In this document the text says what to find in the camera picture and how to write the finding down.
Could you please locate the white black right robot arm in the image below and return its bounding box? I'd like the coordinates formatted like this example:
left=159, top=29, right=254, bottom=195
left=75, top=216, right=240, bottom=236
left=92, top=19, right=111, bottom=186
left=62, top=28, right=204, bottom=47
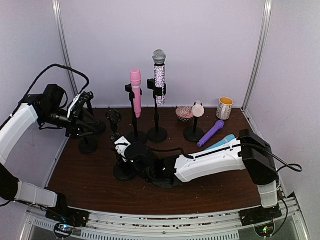
left=111, top=129, right=278, bottom=221

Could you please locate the black blue-mic stand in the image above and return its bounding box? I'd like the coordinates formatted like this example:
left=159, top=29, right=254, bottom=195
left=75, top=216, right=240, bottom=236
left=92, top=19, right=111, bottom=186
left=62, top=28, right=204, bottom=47
left=105, top=108, right=137, bottom=182

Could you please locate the glitter silver-head microphone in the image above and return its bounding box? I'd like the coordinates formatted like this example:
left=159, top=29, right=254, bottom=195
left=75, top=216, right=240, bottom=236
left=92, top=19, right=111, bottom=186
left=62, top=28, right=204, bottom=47
left=152, top=49, right=167, bottom=106

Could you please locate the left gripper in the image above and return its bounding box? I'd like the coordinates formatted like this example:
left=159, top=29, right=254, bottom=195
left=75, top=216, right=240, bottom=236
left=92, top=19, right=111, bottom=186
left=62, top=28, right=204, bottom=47
left=39, top=106, right=99, bottom=139

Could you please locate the aluminium right corner post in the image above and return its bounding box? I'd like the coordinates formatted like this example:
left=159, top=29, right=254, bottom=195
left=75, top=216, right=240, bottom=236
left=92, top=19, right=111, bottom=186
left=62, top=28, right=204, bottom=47
left=241, top=0, right=273, bottom=113

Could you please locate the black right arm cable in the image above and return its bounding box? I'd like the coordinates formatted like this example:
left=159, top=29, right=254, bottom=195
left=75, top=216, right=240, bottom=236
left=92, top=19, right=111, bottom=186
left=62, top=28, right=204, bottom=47
left=239, top=142, right=303, bottom=173

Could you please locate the white floral mug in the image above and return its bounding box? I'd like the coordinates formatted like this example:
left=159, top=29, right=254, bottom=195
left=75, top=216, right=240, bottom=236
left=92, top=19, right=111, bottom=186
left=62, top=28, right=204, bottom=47
left=216, top=97, right=234, bottom=121

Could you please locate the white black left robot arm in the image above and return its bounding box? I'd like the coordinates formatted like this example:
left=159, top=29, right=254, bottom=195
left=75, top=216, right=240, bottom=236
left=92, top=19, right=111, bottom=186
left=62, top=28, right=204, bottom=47
left=0, top=84, right=106, bottom=222

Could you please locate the blue-head microphone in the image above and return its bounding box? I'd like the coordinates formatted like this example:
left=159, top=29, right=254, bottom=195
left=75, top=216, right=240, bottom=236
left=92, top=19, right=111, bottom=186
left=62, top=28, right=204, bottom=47
left=206, top=134, right=236, bottom=150

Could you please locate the aluminium corner post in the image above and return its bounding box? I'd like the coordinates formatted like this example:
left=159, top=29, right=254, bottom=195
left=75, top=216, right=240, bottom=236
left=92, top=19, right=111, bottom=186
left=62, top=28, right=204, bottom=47
left=52, top=0, right=78, bottom=97
left=241, top=0, right=273, bottom=113

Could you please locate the black small-mic stand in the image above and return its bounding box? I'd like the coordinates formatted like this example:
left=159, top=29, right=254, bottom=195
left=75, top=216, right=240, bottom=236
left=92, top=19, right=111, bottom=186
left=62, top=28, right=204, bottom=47
left=183, top=116, right=205, bottom=143

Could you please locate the aluminium front rail base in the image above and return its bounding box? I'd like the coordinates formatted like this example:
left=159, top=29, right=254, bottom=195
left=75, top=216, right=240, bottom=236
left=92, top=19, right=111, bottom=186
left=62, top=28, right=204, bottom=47
left=18, top=197, right=311, bottom=240

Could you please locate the black pink-mic stand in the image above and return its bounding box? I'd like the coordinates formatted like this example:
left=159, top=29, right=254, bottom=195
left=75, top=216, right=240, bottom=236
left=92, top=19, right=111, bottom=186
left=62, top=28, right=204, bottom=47
left=125, top=84, right=147, bottom=144

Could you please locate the patterned ceramic bowl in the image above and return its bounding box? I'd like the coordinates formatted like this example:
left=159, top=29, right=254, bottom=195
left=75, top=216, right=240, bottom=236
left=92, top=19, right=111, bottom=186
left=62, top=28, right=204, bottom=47
left=175, top=106, right=194, bottom=123

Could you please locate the black glitter-mic stand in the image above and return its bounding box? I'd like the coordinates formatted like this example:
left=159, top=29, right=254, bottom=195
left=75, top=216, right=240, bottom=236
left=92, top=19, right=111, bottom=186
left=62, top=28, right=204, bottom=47
left=147, top=79, right=168, bottom=143

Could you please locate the aluminium left corner post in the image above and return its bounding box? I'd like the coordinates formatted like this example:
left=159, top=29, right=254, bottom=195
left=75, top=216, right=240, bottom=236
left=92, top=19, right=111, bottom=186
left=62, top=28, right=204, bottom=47
left=52, top=0, right=78, bottom=97

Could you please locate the pale pink small microphone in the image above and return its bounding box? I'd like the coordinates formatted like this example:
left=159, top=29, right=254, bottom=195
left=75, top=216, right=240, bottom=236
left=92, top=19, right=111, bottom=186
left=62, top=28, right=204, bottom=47
left=191, top=100, right=205, bottom=118

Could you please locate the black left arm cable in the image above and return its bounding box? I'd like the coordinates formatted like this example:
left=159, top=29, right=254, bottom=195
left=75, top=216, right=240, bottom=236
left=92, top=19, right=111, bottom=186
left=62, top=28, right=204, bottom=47
left=17, top=63, right=90, bottom=106

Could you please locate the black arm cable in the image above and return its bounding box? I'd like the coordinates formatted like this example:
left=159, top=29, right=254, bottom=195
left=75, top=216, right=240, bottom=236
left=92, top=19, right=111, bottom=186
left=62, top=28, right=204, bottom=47
left=17, top=63, right=90, bottom=106
left=239, top=142, right=303, bottom=173

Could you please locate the purple microphone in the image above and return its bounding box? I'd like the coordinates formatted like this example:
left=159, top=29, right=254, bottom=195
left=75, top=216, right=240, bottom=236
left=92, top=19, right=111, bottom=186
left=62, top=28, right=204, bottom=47
left=196, top=120, right=225, bottom=148

